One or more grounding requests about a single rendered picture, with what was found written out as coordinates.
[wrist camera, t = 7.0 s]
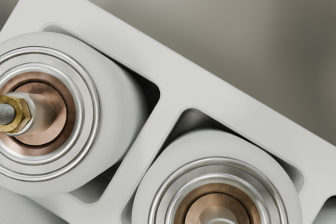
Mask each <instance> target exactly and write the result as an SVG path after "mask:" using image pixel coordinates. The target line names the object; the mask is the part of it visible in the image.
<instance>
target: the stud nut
mask: <svg viewBox="0 0 336 224"><path fill-rule="evenodd" d="M0 104H8V105H10V106H12V107H13V109H14V112H15V116H14V119H13V121H12V122H11V123H9V124H4V125H0V132H3V133H8V134H17V133H18V132H19V131H20V130H21V129H22V128H23V127H24V126H25V125H26V123H27V122H28V121H29V120H30V118H31V116H30V112H29V109H28V106H27V103H26V101H25V99H24V98H20V97H15V96H9V95H3V94H0Z"/></svg>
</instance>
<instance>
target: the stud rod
mask: <svg viewBox="0 0 336 224"><path fill-rule="evenodd" d="M14 117H15V110H14V108H13V107H12V106H11V105H9V104H6V103H0V125H7V124H9V123H11V122H12V121H13V119H14Z"/></svg>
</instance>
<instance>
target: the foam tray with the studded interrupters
mask: <svg viewBox="0 0 336 224"><path fill-rule="evenodd" d="M32 32H54V33H60V34H63V35H67V36H70V37H73V38H75V39H77V40H79V41H81V42H83V43H84V44H86V45H88V46H89V47H91V48H92V49H94V50H95V51H97V52H99V53H100V54H102V55H103V56H105V57H106V58H108V59H110V60H111V61H113V62H114V63H116V64H117V65H119V66H120V67H122V68H124V69H125V70H127V71H128V72H130V73H131V74H132V75H133V76H134V77H135V78H136V79H137V80H138V81H139V82H140V84H141V85H142V87H143V88H144V90H145V92H146V95H147V98H148V102H149V108H150V116H149V118H148V120H147V121H146V123H145V125H144V126H143V128H142V130H141V131H140V133H139V135H138V136H137V138H136V140H135V141H134V143H133V145H132V146H131V148H130V150H129V151H128V153H127V155H126V156H125V157H124V158H123V159H121V160H120V161H118V162H117V163H115V164H114V165H112V166H111V167H109V168H108V169H106V170H105V171H103V172H102V173H100V174H99V175H98V176H96V177H95V178H93V179H92V180H90V181H89V182H87V183H86V184H84V185H82V186H80V187H79V188H77V189H75V190H72V191H70V192H67V193H64V194H60V195H55V196H47V197H36V196H27V195H26V196H27V197H28V198H30V199H32V200H33V201H35V202H36V203H38V204H40V205H41V206H43V207H44V208H46V209H48V210H49V211H51V212H52V213H54V214H55V215H57V216H59V217H60V218H62V219H63V220H65V221H67V222H68V223H70V224H132V210H133V204H134V199H135V196H136V193H137V190H138V187H139V185H140V183H141V181H142V179H143V177H144V176H145V174H146V173H147V171H148V170H149V169H150V167H151V166H152V165H153V163H154V162H155V161H156V159H157V158H158V157H159V155H160V154H161V153H162V152H163V150H164V149H165V148H166V146H167V145H168V144H169V143H170V142H171V141H172V140H173V139H174V138H175V137H177V136H178V135H180V134H182V133H184V132H186V131H188V130H191V129H195V128H200V127H213V128H219V129H222V130H225V131H228V132H230V133H232V134H234V135H236V136H238V137H239V138H241V139H243V140H245V141H247V142H249V143H251V144H253V145H254V146H256V147H258V148H260V149H261V150H263V151H265V152H266V153H267V154H269V155H270V156H271V157H272V158H273V159H275V160H276V161H277V162H278V163H279V164H280V166H281V167H282V168H283V169H284V170H285V172H286V173H287V175H288V176H289V178H290V179H291V181H292V183H293V185H294V187H295V189H296V192H297V195H298V197H299V201H300V205H301V211H302V221H303V224H312V223H313V221H314V219H315V218H316V216H317V214H318V213H319V211H320V209H321V208H322V206H323V204H324V203H325V201H326V200H327V199H328V198H329V197H331V196H335V197H336V146H334V145H332V144H330V143H329V142H327V141H325V140H324V139H322V138H320V137H319V136H317V135H315V134H314V133H312V132H310V131H308V130H307V129H305V128H303V127H302V126H300V125H298V124H297V123H295V122H293V121H292V120H290V119H288V118H287V117H285V116H283V115H281V114H280V113H278V112H276V111H275V110H273V109H271V108H270V107H268V106H266V105H265V104H263V103H261V102H259V101H258V100H256V99H254V98H253V97H251V96H249V95H248V94H246V93H244V92H243V91H241V90H239V89H237V88H236V87H234V86H232V85H231V84H229V83H227V82H226V81H224V80H222V79H221V78H219V77H217V76H215V75H214V74H212V73H210V72H209V71H207V70H205V69H204V68H202V67H200V66H199V65H197V64H195V63H193V62H192V61H190V60H188V59H187V58H185V57H183V56H182V55H180V54H178V53H177V52H175V51H173V50H171V49H170V48H168V47H166V46H165V45H163V44H161V43H160V42H158V41H156V40H155V39H153V38H151V37H149V36H148V35H146V34H144V33H143V32H141V31H139V30H138V29H136V28H134V27H133V26H131V25H129V24H128V23H126V22H124V21H122V20H121V19H119V18H117V17H116V16H114V15H112V14H111V13H109V12H107V11H106V10H104V9H102V8H100V7H99V6H97V5H95V4H94V3H92V2H90V1H89V0H19V2H18V3H17V5H16V7H15V8H14V10H13V12H12V13H11V15H10V17H9V18H8V20H7V22H6V23H5V25H4V27H3V28H2V30H1V32H0V43H2V42H4V41H5V40H8V39H10V38H12V37H15V36H18V35H21V34H26V33H32Z"/></svg>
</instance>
